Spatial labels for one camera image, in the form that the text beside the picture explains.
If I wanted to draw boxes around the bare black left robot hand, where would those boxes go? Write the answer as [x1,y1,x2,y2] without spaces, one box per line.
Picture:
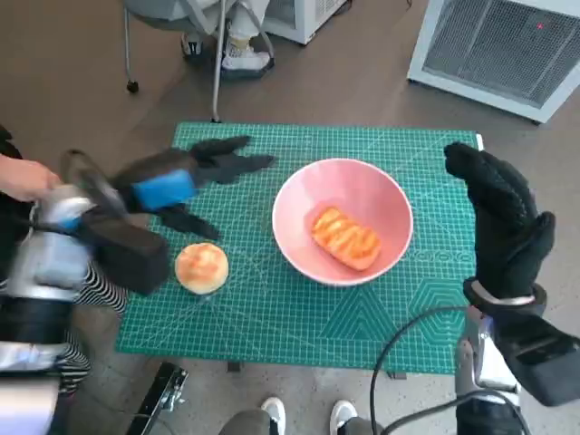
[111,134,277,241]

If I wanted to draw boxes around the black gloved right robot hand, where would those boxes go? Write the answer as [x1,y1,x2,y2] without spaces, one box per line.
[442,141,557,303]

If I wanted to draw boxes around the person's hand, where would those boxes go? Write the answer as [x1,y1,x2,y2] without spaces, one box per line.
[0,153,63,203]

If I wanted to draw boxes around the round toy bread bun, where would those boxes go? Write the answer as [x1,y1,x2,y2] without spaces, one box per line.
[174,242,229,291]

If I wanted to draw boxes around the pink bowl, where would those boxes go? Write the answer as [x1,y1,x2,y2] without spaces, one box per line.
[271,158,414,287]

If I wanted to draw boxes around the long braided toy bread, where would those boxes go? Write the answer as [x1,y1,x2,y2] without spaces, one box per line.
[311,206,382,272]

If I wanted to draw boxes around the silver metal pole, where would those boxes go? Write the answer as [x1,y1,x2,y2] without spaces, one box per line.
[210,0,232,124]

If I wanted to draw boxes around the person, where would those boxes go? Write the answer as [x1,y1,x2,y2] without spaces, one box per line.
[0,124,128,400]
[217,397,382,435]
[180,0,276,76]

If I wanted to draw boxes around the green cutting mat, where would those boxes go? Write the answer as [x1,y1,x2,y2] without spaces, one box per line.
[114,121,488,375]

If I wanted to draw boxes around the large white mesh-front cabinet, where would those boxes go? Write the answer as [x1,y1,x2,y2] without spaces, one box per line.
[407,0,580,124]

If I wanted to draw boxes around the grey office chair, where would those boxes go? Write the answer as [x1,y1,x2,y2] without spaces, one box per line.
[121,0,227,94]

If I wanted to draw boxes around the small white cabinet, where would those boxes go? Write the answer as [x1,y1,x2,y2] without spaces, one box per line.
[262,0,353,45]

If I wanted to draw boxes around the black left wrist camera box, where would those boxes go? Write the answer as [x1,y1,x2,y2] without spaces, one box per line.
[81,208,171,296]

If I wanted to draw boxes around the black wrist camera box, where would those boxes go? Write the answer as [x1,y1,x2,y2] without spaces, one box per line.
[81,208,171,296]
[491,303,580,407]

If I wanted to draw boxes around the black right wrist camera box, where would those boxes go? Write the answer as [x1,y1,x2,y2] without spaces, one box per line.
[491,303,580,407]

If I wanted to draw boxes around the black metal bracket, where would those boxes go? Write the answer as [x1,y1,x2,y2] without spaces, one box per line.
[127,361,189,435]

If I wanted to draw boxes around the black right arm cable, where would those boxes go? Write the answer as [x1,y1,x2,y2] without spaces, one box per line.
[369,305,470,435]

